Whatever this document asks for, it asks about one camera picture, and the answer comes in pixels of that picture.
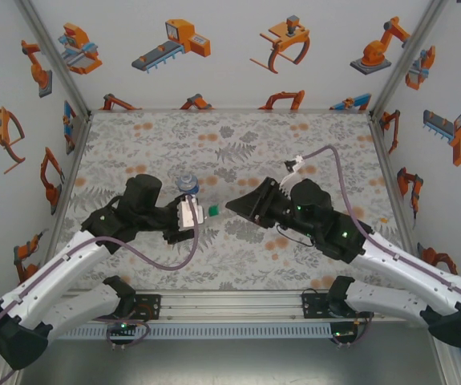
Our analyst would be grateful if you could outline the clear bottle green label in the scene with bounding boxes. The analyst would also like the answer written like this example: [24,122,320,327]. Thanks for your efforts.
[196,200,228,221]

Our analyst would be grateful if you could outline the clear bottle blue label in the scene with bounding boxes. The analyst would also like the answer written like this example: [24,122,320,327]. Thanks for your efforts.
[175,172,202,198]

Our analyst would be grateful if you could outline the floral tablecloth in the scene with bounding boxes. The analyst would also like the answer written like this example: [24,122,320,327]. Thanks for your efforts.
[51,110,414,293]

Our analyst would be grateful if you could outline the green-lit controller board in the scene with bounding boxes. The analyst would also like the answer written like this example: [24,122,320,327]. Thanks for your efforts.
[331,325,360,342]
[107,320,140,337]

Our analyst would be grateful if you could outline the aluminium side rail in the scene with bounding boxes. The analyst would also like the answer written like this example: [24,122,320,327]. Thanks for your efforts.
[47,113,94,252]
[368,113,410,241]

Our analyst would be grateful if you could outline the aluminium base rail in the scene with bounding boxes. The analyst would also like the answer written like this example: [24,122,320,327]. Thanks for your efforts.
[55,289,379,322]

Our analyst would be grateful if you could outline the perforated grey cable tray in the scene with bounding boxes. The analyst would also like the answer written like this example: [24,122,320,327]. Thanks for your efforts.
[53,322,334,341]

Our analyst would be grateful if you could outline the thin purple cable loop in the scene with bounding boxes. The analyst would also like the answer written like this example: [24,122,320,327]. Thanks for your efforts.
[331,310,375,351]
[93,314,154,353]

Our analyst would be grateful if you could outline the aluminium frame post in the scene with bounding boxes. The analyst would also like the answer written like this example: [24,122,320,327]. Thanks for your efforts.
[368,0,451,121]
[0,367,25,385]
[440,346,461,385]
[13,0,94,121]

